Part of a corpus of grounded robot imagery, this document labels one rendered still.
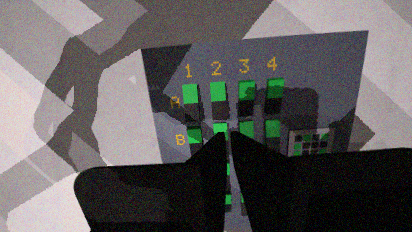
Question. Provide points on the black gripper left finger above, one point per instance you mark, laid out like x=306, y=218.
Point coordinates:
x=193, y=191

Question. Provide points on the grey switch panel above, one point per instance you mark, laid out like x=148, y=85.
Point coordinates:
x=294, y=94

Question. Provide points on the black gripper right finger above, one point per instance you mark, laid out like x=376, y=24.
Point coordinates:
x=276, y=188

